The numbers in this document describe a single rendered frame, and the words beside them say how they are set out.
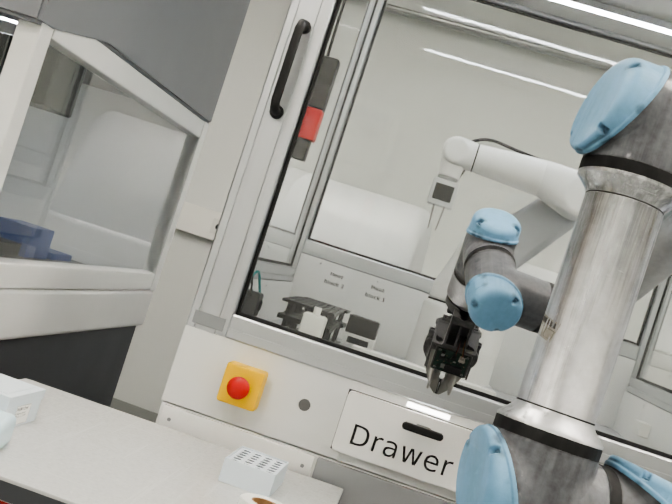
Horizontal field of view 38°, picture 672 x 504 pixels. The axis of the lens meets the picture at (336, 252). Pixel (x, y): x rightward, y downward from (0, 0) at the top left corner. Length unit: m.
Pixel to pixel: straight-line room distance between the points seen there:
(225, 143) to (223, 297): 3.47
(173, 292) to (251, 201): 3.47
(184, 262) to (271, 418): 3.48
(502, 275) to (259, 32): 4.08
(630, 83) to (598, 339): 0.26
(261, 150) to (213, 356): 0.39
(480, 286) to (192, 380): 0.68
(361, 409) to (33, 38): 0.85
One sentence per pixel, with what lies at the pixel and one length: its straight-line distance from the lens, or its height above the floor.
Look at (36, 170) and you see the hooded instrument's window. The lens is 1.91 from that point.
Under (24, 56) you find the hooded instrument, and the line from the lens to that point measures 1.74.
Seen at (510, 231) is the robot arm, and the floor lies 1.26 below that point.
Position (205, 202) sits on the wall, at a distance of 5.25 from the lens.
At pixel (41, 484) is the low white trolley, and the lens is 1.32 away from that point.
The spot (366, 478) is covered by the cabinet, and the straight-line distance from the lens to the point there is 1.82.
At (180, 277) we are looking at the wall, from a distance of 5.26.
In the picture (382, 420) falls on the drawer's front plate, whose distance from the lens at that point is 1.78.
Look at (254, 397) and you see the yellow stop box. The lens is 1.78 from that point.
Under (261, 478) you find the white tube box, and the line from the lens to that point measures 1.57.
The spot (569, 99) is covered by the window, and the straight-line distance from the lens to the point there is 1.85.
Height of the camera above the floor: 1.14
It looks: 1 degrees up
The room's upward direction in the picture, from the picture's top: 18 degrees clockwise
